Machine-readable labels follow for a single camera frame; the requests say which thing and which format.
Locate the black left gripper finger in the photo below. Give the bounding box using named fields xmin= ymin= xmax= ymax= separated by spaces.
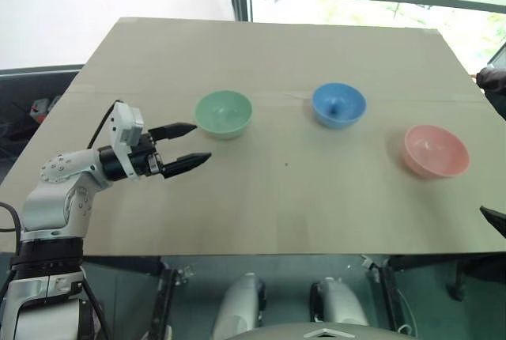
xmin=149 ymin=121 xmax=198 ymax=143
xmin=161 ymin=152 xmax=213 ymax=180

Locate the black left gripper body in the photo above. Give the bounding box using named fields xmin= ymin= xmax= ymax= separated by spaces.
xmin=129 ymin=130 xmax=166 ymax=179

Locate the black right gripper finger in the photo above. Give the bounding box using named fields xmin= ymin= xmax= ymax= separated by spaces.
xmin=479 ymin=205 xmax=506 ymax=239

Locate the green bowl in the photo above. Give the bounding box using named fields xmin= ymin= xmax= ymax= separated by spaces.
xmin=194 ymin=90 xmax=254 ymax=141

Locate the black table leg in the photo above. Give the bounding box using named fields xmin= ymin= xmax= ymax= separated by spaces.
xmin=445 ymin=259 xmax=476 ymax=302
xmin=367 ymin=263 xmax=410 ymax=340
xmin=151 ymin=266 xmax=179 ymax=340

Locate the red bowl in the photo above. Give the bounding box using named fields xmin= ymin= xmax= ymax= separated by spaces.
xmin=403 ymin=124 xmax=470 ymax=179

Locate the person's dark sleeved arm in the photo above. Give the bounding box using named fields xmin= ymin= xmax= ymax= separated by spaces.
xmin=470 ymin=66 xmax=506 ymax=120

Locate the silver left robot leg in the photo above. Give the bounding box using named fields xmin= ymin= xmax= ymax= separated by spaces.
xmin=212 ymin=272 xmax=267 ymax=340

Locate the silver robot leg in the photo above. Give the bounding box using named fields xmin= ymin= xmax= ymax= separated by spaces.
xmin=308 ymin=276 xmax=371 ymax=327
xmin=212 ymin=272 xmax=267 ymax=340

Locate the blue bowl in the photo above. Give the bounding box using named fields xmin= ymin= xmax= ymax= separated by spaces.
xmin=311 ymin=82 xmax=368 ymax=129

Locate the silver right robot leg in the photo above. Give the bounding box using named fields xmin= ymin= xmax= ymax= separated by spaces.
xmin=308 ymin=276 xmax=371 ymax=327

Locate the grey robot torso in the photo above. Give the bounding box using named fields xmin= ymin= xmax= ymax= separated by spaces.
xmin=224 ymin=317 xmax=401 ymax=340

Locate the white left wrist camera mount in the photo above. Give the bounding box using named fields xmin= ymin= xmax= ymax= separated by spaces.
xmin=109 ymin=101 xmax=145 ymax=179

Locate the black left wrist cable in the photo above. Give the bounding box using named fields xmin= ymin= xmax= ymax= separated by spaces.
xmin=86 ymin=99 xmax=124 ymax=149

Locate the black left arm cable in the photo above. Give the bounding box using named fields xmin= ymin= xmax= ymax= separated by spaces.
xmin=0 ymin=202 xmax=23 ymax=256

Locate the black left shoulder cable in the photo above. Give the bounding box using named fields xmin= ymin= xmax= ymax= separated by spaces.
xmin=78 ymin=274 xmax=116 ymax=340

